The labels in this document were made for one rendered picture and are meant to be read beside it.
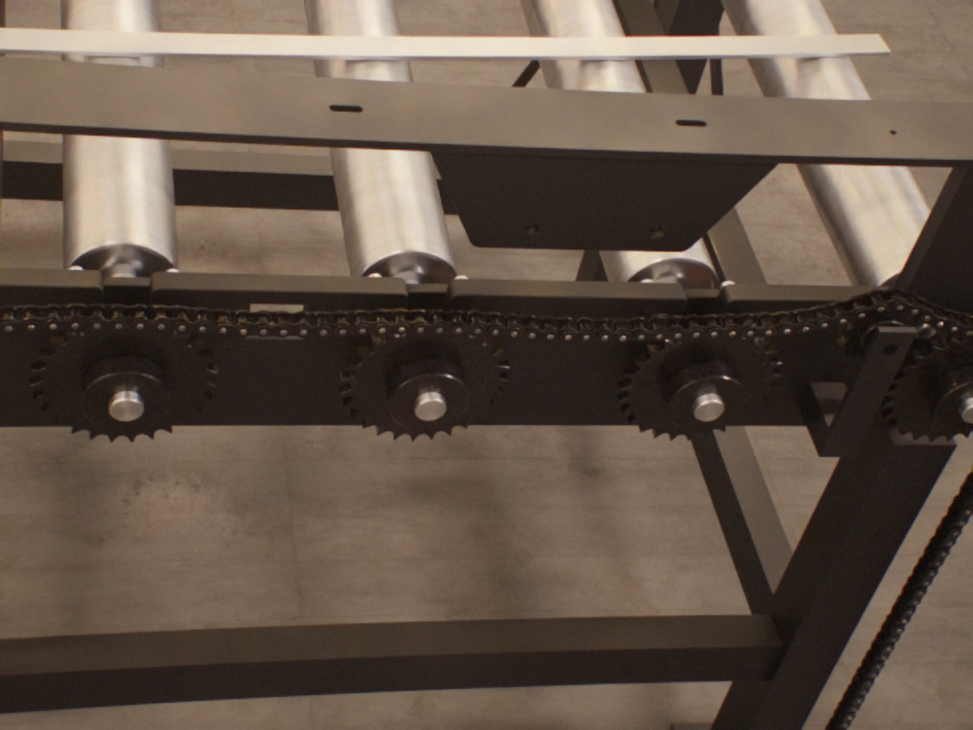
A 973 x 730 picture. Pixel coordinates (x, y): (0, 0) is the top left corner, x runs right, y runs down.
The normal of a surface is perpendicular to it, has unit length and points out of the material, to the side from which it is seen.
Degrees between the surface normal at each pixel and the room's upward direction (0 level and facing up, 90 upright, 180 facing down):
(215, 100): 0
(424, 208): 20
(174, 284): 0
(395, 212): 14
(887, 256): 48
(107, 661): 0
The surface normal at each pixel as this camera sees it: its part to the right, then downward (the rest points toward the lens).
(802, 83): -0.61, -0.48
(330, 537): 0.17, -0.71
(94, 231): -0.35, -0.62
